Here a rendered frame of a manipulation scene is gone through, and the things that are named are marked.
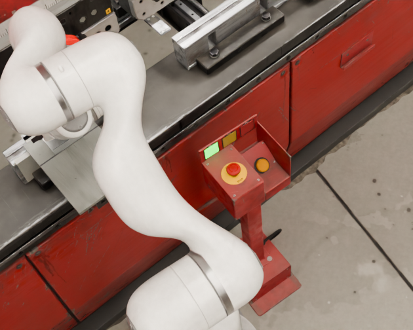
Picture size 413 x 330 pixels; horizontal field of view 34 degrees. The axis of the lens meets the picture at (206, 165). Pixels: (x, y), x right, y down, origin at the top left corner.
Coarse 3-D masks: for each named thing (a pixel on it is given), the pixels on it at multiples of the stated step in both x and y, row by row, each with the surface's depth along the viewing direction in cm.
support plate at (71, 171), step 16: (96, 128) 176; (32, 144) 175; (80, 144) 174; (64, 160) 171; (80, 160) 171; (48, 176) 170; (64, 176) 169; (80, 176) 169; (64, 192) 167; (80, 192) 166; (96, 192) 166; (80, 208) 164
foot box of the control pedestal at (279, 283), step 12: (276, 252) 248; (276, 264) 246; (288, 264) 245; (264, 276) 244; (276, 276) 245; (288, 276) 254; (264, 288) 247; (276, 288) 252; (288, 288) 252; (252, 300) 248; (264, 300) 251; (276, 300) 250; (264, 312) 248
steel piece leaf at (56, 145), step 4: (44, 140) 175; (52, 140) 175; (56, 140) 175; (60, 140) 175; (64, 140) 174; (68, 140) 172; (72, 140) 173; (76, 140) 174; (48, 144) 174; (52, 144) 174; (56, 144) 174; (60, 144) 174; (64, 144) 172; (68, 144) 173; (52, 148) 174; (56, 148) 171; (60, 148) 172; (64, 148) 173; (56, 152) 172
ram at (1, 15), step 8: (0, 0) 138; (8, 0) 140; (16, 0) 141; (24, 0) 142; (32, 0) 144; (64, 0) 149; (72, 0) 151; (0, 8) 140; (8, 8) 141; (16, 8) 142; (56, 8) 149; (64, 8) 151; (0, 16) 141; (8, 16) 142; (0, 40) 145; (8, 40) 146; (0, 48) 146
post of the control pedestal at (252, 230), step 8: (256, 208) 212; (248, 216) 212; (256, 216) 216; (248, 224) 217; (256, 224) 220; (248, 232) 223; (256, 232) 225; (248, 240) 229; (256, 240) 230; (256, 248) 235
